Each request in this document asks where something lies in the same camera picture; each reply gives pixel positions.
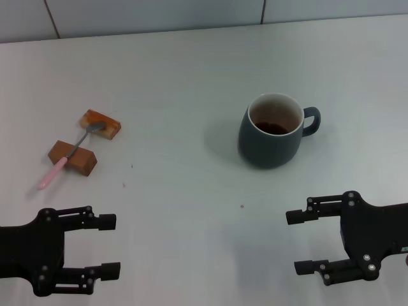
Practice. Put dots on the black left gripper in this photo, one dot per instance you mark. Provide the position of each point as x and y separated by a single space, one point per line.
28 252

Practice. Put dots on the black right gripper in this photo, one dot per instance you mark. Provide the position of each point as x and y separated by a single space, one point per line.
373 232

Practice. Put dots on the dark grey ceramic mug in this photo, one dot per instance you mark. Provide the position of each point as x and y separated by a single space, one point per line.
267 150

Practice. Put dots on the dark brown arched wooden block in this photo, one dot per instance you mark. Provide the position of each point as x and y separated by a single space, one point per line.
84 161

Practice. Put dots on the light stained wooden block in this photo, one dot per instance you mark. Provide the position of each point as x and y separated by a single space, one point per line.
110 128

